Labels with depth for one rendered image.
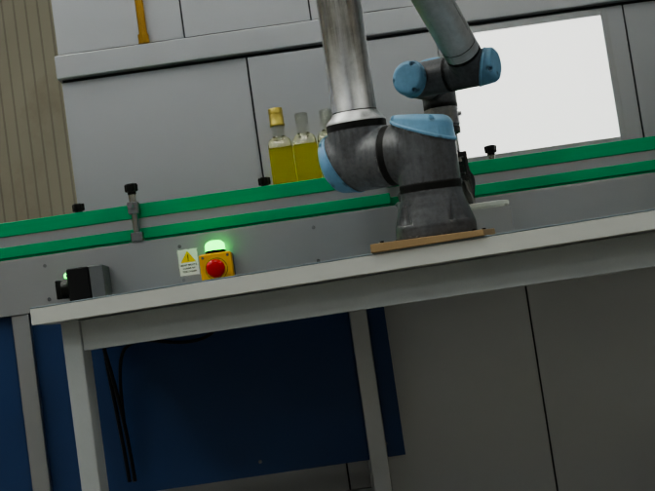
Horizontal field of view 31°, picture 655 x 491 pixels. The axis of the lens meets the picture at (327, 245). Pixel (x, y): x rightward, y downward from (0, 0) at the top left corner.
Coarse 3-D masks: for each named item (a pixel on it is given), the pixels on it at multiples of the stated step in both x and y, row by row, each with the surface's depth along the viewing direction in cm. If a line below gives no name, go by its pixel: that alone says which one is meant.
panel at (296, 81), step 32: (608, 32) 297; (256, 64) 296; (288, 64) 296; (320, 64) 296; (384, 64) 296; (608, 64) 297; (256, 96) 295; (288, 96) 295; (320, 96) 295; (384, 96) 296; (288, 128) 295; (320, 128) 295; (480, 160) 294
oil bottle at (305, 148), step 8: (296, 136) 280; (304, 136) 280; (312, 136) 280; (296, 144) 280; (304, 144) 280; (312, 144) 280; (296, 152) 280; (304, 152) 280; (312, 152) 279; (296, 160) 279; (304, 160) 279; (312, 160) 279; (296, 168) 280; (304, 168) 279; (312, 168) 279; (320, 168) 280; (304, 176) 279; (312, 176) 279; (320, 176) 279
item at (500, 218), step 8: (488, 208) 248; (496, 208) 248; (504, 208) 248; (480, 216) 248; (488, 216) 248; (496, 216) 248; (504, 216) 248; (512, 216) 248; (480, 224) 248; (488, 224) 248; (496, 224) 248; (504, 224) 248; (512, 224) 248; (496, 232) 248; (504, 232) 248
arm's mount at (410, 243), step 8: (464, 232) 211; (472, 232) 211; (480, 232) 210; (488, 232) 219; (408, 240) 214; (416, 240) 213; (424, 240) 213; (432, 240) 212; (440, 240) 212; (448, 240) 212; (376, 248) 215; (384, 248) 215; (392, 248) 214; (400, 248) 214
